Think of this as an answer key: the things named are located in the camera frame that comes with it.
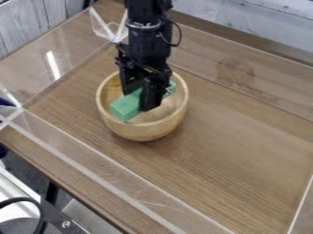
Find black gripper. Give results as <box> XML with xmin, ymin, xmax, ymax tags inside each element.
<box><xmin>117</xmin><ymin>19</ymin><xmax>173</xmax><ymax>112</ymax></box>

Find green rectangular block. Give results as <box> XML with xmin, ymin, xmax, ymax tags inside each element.
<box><xmin>109</xmin><ymin>80</ymin><xmax>178</xmax><ymax>122</ymax></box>

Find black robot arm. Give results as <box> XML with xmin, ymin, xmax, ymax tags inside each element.
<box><xmin>117</xmin><ymin>0</ymin><xmax>173</xmax><ymax>112</ymax></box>

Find brown wooden bowl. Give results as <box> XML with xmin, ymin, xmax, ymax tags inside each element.
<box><xmin>96</xmin><ymin>71</ymin><xmax>190</xmax><ymax>142</ymax></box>

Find black table leg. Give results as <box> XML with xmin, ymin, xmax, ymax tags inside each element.
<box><xmin>46</xmin><ymin>182</ymin><xmax>61</xmax><ymax>206</ymax></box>

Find clear acrylic corner bracket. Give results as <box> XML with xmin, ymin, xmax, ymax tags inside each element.
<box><xmin>89</xmin><ymin>7</ymin><xmax>129</xmax><ymax>44</ymax></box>

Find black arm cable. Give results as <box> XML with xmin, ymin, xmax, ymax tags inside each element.
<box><xmin>158</xmin><ymin>16</ymin><xmax>184</xmax><ymax>48</ymax></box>

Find clear acrylic tray wall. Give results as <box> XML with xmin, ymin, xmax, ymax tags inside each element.
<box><xmin>0</xmin><ymin>2</ymin><xmax>313</xmax><ymax>234</ymax></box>

